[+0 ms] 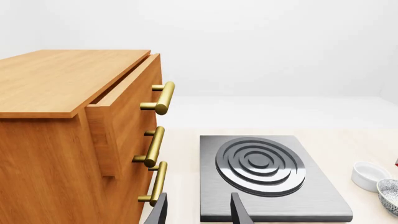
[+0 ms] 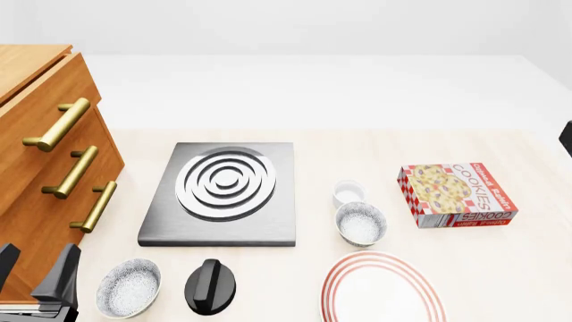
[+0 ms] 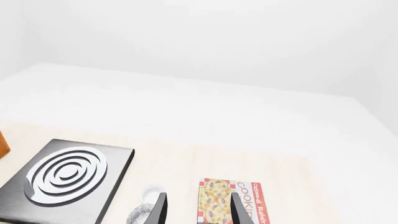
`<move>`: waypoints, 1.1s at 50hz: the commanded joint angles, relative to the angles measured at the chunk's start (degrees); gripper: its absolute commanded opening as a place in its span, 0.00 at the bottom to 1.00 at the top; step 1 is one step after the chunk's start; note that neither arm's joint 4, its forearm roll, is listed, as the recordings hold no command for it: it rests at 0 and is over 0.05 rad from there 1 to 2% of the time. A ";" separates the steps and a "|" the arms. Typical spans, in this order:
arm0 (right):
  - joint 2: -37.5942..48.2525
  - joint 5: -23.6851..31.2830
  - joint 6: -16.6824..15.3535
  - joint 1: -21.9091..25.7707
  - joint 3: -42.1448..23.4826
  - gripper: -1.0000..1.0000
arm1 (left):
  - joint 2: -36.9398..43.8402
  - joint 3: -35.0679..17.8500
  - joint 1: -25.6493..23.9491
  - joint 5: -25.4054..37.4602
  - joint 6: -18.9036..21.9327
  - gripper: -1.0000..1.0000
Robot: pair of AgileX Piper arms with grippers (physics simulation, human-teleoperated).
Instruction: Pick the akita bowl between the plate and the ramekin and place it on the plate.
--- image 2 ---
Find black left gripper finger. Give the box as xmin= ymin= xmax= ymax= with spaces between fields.
xmin=30 ymin=242 xmax=82 ymax=309
xmin=0 ymin=242 xmax=22 ymax=293

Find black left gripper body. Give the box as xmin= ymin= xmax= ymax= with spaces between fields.
xmin=0 ymin=299 xmax=80 ymax=322

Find patterned black white bowl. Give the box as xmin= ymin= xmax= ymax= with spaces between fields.
xmin=334 ymin=200 xmax=389 ymax=249
xmin=95 ymin=258 xmax=163 ymax=320

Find flat stove plate with rings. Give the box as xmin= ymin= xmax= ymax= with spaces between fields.
xmin=137 ymin=141 xmax=298 ymax=249

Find small white ramekin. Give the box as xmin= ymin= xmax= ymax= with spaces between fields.
xmin=332 ymin=180 xmax=368 ymax=209

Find white plate with red rings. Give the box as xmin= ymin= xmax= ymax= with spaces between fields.
xmin=319 ymin=250 xmax=449 ymax=322

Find medium wooden drawer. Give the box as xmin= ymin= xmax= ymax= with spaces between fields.
xmin=0 ymin=99 xmax=118 ymax=269

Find small wooden drawer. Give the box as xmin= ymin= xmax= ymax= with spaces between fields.
xmin=0 ymin=133 xmax=126 ymax=305

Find round black stove knob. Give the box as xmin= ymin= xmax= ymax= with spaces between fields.
xmin=183 ymin=258 xmax=237 ymax=317

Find large wooden drawer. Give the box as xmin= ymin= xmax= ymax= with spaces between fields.
xmin=0 ymin=52 xmax=103 ymax=225

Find wooden cabinet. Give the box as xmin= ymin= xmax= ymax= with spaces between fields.
xmin=0 ymin=44 xmax=126 ymax=305

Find red cookies box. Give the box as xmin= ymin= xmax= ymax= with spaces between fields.
xmin=396 ymin=162 xmax=520 ymax=230

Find black angular block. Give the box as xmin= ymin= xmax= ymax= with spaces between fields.
xmin=558 ymin=120 xmax=572 ymax=157

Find short brass drawer handle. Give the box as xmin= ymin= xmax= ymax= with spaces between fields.
xmin=69 ymin=180 xmax=119 ymax=233

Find medium brass drawer handle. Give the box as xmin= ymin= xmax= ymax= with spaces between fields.
xmin=41 ymin=145 xmax=99 ymax=200

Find long brass drawer handle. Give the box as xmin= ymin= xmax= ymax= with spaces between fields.
xmin=21 ymin=97 xmax=92 ymax=153

